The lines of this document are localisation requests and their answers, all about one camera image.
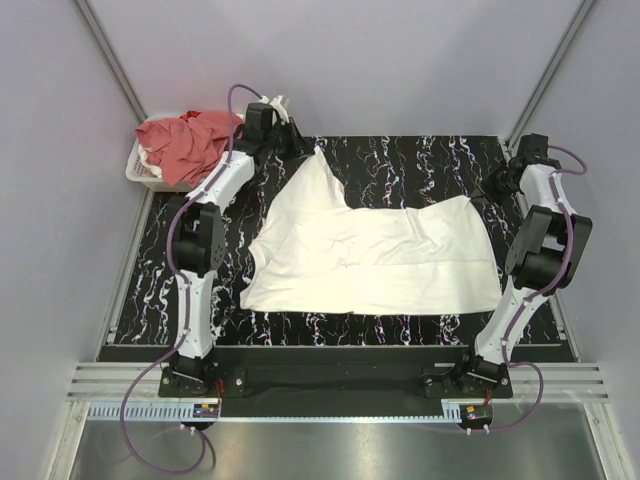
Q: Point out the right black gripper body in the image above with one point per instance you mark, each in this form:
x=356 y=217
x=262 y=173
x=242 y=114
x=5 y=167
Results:
x=501 y=183

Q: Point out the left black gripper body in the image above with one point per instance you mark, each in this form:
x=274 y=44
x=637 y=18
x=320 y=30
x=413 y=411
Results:
x=276 y=140

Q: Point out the white t-shirt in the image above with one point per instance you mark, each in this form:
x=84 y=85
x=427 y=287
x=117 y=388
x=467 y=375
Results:
x=314 y=254

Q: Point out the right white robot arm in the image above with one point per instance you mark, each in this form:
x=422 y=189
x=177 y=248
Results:
x=542 y=259

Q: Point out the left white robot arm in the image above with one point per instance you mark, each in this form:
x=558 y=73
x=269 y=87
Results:
x=196 y=244

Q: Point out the pink crumpled t-shirt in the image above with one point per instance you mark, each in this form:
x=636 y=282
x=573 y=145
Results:
x=190 y=145

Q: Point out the white garment in basket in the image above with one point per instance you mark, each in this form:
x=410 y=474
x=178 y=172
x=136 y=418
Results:
x=143 y=155

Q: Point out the white plastic laundry basket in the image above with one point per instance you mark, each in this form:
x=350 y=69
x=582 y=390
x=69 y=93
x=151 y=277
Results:
x=140 y=172

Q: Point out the right aluminium frame post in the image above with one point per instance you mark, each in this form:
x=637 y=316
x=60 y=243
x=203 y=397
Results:
x=569 y=37

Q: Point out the aluminium frame post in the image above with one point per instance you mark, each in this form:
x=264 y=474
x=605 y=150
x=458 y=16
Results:
x=108 y=53
x=569 y=37

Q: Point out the left aluminium frame post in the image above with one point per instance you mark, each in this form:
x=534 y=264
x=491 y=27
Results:
x=108 y=53

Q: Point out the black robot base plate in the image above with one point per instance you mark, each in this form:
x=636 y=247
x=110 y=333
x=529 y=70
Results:
x=437 y=372

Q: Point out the grey slotted cable duct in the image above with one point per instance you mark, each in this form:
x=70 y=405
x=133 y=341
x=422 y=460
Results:
x=287 y=413

